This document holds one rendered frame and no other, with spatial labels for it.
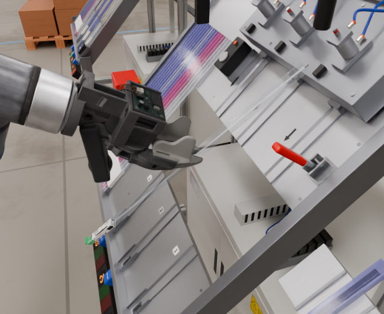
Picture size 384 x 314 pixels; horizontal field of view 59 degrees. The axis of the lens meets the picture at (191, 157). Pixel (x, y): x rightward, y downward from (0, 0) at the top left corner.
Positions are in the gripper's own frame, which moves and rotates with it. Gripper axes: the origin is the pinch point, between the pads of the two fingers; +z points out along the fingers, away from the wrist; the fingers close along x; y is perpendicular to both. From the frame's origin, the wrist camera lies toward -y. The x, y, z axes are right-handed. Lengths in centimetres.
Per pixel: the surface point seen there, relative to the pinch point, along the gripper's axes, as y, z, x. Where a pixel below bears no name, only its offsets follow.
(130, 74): -39, 10, 88
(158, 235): -22.1, 4.9, -0.3
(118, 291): -31.9, 0.2, -8.1
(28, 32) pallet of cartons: -184, -41, 353
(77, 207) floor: -126, 14, 82
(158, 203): -21.0, 5.2, 7.0
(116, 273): -33.0, 0.2, -3.8
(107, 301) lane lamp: -40.3, 1.0, -6.5
